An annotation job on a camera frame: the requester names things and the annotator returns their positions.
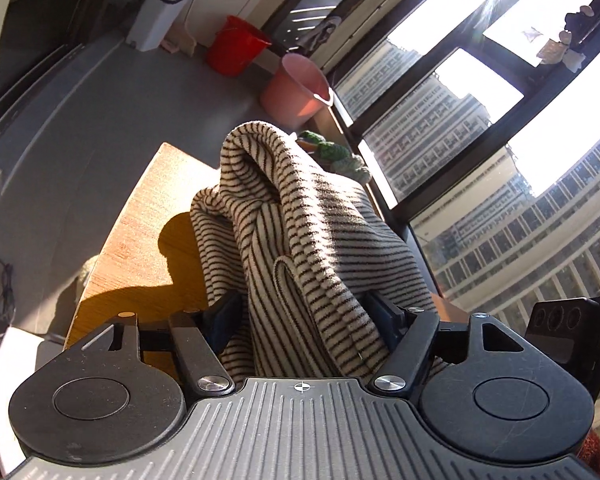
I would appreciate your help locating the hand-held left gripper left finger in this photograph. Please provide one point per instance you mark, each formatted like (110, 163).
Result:
(225, 317)

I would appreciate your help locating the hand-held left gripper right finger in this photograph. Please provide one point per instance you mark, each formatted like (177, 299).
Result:
(386, 321)

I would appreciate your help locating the striped knit garment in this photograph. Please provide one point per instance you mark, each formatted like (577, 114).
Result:
(320, 235)

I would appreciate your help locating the person's right forearm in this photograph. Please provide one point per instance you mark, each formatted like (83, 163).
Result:
(592, 457)

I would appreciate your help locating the green cloth bundle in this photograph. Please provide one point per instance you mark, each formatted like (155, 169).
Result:
(347, 160)

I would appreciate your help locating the green slipper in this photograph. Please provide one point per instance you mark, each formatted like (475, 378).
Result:
(312, 139)

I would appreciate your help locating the white box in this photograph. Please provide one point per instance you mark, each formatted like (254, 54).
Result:
(15, 360)

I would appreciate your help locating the pink bucket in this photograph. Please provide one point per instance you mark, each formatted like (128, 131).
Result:
(295, 92)

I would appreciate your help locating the red bucket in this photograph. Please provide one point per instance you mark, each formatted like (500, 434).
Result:
(232, 47)

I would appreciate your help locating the broom with pink dustpan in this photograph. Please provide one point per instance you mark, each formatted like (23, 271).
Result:
(180, 42)

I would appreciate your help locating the small laundry on window clips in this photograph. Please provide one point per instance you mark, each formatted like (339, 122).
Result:
(562, 40)

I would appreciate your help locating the grey hanging rag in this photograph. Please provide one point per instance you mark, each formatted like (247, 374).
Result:
(325, 32)

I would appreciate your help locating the white trash bin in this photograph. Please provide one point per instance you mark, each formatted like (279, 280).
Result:
(155, 15)

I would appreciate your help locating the dark sliding glass door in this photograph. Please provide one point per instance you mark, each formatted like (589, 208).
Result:
(40, 25)

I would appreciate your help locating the large dark window frame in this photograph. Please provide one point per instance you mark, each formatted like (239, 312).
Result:
(500, 125)

